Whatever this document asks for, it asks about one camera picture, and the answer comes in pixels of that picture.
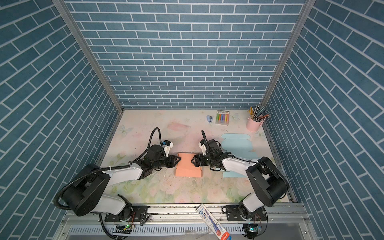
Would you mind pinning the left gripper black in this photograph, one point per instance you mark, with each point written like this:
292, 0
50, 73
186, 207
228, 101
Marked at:
172, 159

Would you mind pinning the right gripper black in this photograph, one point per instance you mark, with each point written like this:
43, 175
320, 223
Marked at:
196, 160

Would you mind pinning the pink cardboard box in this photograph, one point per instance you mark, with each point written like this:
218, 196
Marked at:
185, 168

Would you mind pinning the light blue cardboard box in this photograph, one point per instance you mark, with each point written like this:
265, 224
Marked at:
239, 145

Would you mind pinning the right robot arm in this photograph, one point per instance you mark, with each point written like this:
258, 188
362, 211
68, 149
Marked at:
267, 181

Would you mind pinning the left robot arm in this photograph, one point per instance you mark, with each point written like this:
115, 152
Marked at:
86, 192

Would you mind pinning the toothpaste tube box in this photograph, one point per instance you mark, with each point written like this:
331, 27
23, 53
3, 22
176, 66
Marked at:
213, 223

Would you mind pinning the coloured marker pack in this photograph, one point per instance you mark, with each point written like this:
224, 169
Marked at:
222, 117

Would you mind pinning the pink pencil cup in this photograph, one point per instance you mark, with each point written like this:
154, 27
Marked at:
253, 126

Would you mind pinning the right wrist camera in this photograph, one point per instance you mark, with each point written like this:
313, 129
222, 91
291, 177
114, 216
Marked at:
203, 147

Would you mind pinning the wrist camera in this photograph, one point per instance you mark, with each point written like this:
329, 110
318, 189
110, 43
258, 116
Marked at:
167, 145
203, 147

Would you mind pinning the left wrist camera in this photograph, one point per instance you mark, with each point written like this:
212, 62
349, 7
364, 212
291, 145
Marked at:
167, 145

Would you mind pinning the aluminium mounting rail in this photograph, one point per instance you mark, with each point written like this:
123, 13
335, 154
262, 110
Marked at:
286, 221

